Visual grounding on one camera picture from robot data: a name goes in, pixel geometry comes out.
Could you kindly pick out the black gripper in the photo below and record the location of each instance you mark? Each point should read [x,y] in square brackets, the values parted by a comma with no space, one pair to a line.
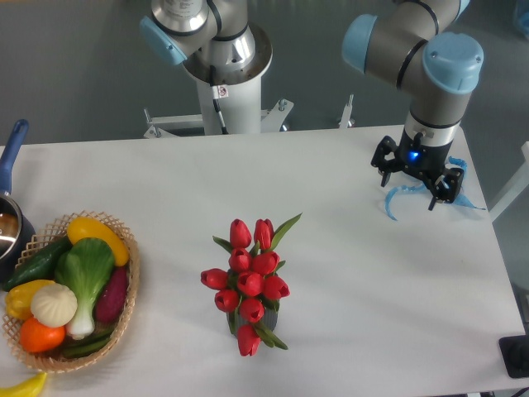
[421,153]

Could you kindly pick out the red tulip bouquet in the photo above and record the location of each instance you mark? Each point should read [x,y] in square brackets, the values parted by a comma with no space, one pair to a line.
[253,256]

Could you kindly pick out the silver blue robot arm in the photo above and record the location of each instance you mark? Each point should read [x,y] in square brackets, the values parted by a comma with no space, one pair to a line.
[412,49]

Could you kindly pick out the dark grey ribbed vase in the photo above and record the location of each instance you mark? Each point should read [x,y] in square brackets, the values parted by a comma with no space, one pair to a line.
[235,319]

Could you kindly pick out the black device at edge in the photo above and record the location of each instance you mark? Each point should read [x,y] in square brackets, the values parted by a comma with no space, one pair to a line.
[515,355]

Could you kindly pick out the purple sweet potato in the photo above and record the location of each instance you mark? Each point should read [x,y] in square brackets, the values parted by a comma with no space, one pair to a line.
[112,299]

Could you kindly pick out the green bok choy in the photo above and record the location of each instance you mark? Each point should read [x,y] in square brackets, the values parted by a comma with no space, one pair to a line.
[86,269]

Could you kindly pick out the woven bamboo basket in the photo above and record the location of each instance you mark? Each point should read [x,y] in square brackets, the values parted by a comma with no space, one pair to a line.
[53,361]

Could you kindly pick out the dark green pea pods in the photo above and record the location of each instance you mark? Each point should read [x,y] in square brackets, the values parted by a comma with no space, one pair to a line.
[87,346]

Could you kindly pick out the green cucumber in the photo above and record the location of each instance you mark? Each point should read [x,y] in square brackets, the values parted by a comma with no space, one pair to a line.
[38,266]

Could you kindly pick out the white steamed bun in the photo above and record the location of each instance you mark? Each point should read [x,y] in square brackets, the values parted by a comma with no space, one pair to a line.
[54,305]

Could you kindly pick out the orange fruit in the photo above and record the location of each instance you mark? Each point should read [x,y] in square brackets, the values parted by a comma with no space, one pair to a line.
[36,337]

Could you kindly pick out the yellow bell pepper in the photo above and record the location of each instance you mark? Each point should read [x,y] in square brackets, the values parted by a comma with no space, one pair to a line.
[18,299]

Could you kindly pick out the yellow banana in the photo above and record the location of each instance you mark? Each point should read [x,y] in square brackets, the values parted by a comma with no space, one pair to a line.
[30,387]

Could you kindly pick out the white frame bar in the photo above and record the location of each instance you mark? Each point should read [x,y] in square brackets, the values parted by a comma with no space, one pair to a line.
[512,189]

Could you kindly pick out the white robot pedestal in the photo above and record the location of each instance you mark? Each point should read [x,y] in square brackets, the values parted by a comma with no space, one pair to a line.
[228,77]

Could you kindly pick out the blue handled saucepan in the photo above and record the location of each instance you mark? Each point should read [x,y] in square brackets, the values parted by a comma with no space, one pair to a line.
[16,230]

